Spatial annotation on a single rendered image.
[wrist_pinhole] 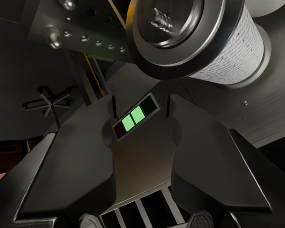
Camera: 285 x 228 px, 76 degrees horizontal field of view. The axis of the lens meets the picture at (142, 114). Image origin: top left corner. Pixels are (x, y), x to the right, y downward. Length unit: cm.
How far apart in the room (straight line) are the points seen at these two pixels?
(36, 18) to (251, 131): 54
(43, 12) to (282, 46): 51
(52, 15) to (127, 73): 186
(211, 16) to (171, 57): 5
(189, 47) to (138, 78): 196
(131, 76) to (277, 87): 185
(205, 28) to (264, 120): 36
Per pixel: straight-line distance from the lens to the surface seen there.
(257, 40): 36
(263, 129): 53
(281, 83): 52
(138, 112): 68
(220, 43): 20
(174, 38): 21
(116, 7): 32
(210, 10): 21
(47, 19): 47
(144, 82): 211
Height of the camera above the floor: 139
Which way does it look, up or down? 17 degrees down
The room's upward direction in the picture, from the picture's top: 152 degrees clockwise
